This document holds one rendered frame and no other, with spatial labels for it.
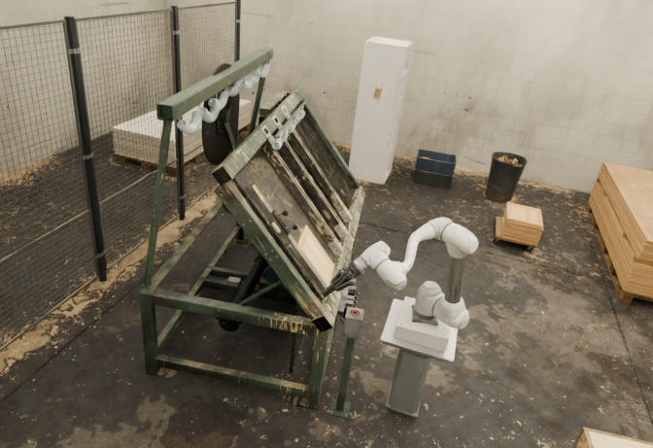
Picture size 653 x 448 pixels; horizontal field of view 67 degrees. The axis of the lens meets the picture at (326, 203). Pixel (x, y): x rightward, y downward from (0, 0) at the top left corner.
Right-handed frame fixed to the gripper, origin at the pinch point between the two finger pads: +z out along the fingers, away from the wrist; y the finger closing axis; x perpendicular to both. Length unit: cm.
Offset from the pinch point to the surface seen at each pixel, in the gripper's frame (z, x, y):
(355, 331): -2, 74, -20
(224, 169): 5, -51, -81
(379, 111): -236, 195, -374
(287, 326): 33, 61, -50
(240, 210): 11, -24, -74
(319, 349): 25, 83, -34
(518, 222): -252, 285, -144
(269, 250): 12, 5, -61
